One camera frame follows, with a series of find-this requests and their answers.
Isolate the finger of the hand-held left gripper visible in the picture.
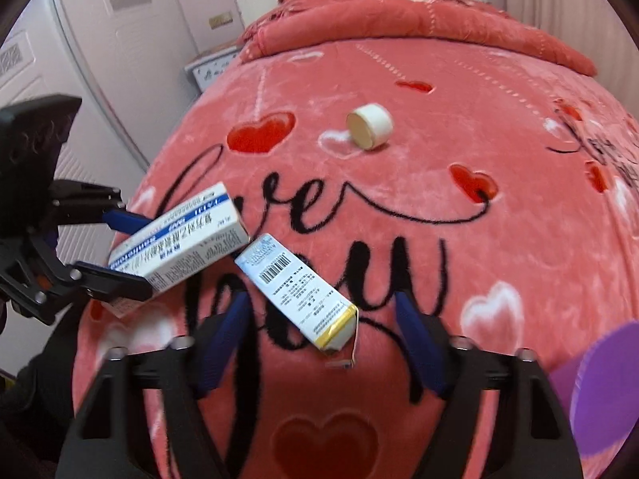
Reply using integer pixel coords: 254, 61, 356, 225
72, 263, 153, 304
52, 182, 155, 235

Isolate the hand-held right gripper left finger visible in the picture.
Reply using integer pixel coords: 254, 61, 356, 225
55, 292, 253, 479

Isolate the white nightstand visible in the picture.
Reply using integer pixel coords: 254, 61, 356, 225
185, 47, 245, 95

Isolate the white blue medicine box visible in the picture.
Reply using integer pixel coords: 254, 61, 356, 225
107, 183, 250, 317

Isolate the small white blue carton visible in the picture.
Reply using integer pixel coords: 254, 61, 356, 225
234, 234, 360, 372

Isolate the person's dark clothing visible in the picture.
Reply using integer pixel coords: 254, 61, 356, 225
0, 354, 81, 479

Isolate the pink heart printed blanket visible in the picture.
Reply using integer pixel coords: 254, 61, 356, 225
72, 40, 639, 479

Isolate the white wardrobe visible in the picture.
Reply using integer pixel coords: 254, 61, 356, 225
0, 0, 245, 375

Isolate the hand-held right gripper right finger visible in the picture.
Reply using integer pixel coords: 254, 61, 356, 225
394, 292, 585, 479

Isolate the purple plastic cup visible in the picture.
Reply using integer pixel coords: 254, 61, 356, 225
549, 322, 639, 460

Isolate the beige tape roll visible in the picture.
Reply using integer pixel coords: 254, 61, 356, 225
346, 103, 393, 151

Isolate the folded pink quilt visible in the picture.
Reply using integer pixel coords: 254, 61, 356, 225
242, 0, 597, 78

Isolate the pale pink curtain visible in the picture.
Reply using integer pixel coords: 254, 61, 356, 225
486, 0, 639, 111

